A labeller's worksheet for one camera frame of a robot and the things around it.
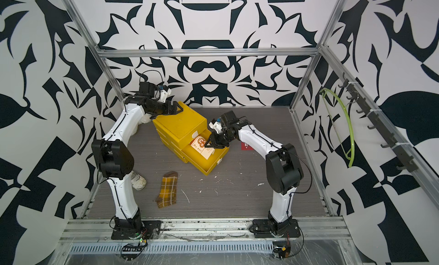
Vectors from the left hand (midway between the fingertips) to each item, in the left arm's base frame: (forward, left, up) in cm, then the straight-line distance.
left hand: (175, 107), depth 92 cm
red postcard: (-12, -38, -21) cm, 45 cm away
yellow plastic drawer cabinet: (-16, -2, 0) cm, 16 cm away
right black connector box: (-63, -46, -22) cm, 81 cm away
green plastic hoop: (-36, -73, +7) cm, 81 cm away
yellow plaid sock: (-37, +3, -20) cm, 42 cm away
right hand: (-19, -16, -7) cm, 26 cm away
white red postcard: (-18, -13, -7) cm, 23 cm away
